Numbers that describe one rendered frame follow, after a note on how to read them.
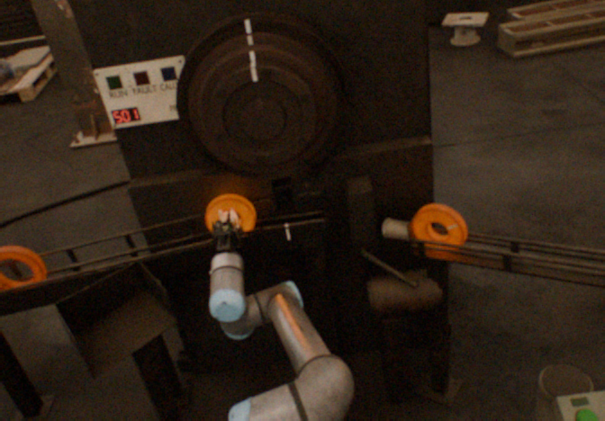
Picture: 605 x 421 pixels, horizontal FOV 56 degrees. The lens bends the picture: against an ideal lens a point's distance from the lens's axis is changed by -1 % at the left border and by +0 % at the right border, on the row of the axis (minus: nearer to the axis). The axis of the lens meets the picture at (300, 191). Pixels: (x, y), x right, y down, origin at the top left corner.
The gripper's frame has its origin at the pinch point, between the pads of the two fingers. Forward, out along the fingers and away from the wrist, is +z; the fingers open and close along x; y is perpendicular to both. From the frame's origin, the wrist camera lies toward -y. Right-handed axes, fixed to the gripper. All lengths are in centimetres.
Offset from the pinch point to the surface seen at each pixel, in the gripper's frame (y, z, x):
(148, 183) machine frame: 9.0, 9.4, 23.6
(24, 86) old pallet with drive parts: -155, 332, 232
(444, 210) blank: 6, -17, -62
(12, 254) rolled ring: -1, -2, 71
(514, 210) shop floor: -97, 59, -121
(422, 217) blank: 2, -15, -57
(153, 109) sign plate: 30.4, 17.9, 15.9
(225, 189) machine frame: 3.6, 6.8, 0.4
